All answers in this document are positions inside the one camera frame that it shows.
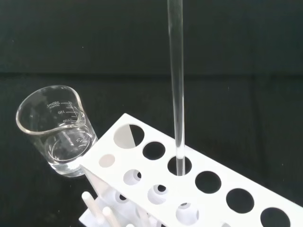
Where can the white test tube rack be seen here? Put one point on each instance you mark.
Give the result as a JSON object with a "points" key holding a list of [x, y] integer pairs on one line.
{"points": [[213, 163]]}

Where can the black bench cloth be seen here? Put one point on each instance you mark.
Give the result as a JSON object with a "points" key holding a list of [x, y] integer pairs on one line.
{"points": [[71, 47]]}

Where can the clear glass beaker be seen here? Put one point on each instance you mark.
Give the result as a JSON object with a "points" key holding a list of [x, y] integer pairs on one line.
{"points": [[59, 151]]}

